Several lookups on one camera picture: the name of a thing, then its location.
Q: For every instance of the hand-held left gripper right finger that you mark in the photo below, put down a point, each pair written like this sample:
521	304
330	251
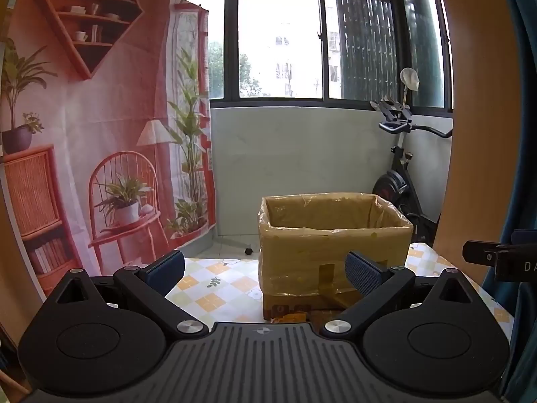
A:
363	276

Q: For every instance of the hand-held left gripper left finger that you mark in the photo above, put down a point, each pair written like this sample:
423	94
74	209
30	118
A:
165	269

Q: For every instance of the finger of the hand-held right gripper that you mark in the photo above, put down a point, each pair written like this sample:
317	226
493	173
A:
480	252

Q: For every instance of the brown cardboard box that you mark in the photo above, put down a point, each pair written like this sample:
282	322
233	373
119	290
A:
302	256

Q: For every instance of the checkered floral tablecloth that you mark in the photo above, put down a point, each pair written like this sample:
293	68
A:
218	285

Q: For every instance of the black exercise bike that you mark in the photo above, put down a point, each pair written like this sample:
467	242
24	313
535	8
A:
388	185

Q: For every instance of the clear plastic liner bag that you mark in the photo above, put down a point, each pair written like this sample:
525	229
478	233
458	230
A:
293	206

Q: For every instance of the blue curtain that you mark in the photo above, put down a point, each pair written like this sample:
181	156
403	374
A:
527	134

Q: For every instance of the light wooden board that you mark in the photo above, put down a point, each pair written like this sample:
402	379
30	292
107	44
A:
474	92

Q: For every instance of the black framed window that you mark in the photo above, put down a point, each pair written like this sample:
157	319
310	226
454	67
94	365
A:
231	29

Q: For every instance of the pink printed wall tapestry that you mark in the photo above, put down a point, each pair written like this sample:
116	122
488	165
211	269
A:
105	134

